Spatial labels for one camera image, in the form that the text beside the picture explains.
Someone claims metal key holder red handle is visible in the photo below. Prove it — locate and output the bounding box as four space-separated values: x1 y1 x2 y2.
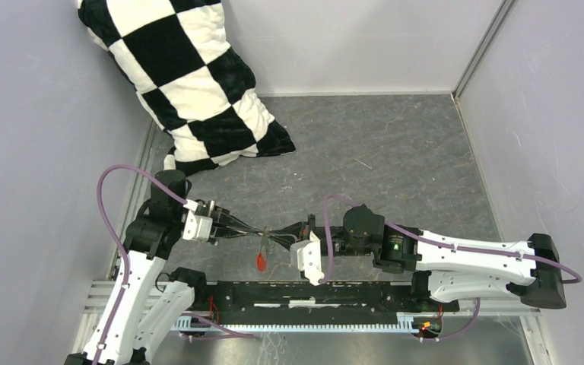
256 226 275 272

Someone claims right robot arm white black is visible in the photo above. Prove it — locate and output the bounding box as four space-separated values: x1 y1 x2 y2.
265 205 567 310

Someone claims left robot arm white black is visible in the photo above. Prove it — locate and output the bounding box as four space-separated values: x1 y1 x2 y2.
65 170 211 364

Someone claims black white checkered pillow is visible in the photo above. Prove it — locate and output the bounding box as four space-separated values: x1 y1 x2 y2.
77 0 296 175

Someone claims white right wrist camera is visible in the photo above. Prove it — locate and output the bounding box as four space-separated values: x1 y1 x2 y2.
289 231 325 286

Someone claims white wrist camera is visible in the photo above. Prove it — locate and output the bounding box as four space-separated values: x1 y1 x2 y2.
182 211 213 243
289 231 325 286

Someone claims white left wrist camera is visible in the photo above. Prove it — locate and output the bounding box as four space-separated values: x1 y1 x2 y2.
182 211 213 243

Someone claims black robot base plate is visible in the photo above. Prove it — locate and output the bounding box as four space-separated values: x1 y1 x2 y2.
190 281 460 325

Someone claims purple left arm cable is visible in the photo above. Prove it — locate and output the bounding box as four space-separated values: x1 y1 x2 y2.
92 163 256 365

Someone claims aluminium frame rail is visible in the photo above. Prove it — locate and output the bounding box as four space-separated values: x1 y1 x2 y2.
78 281 541 341

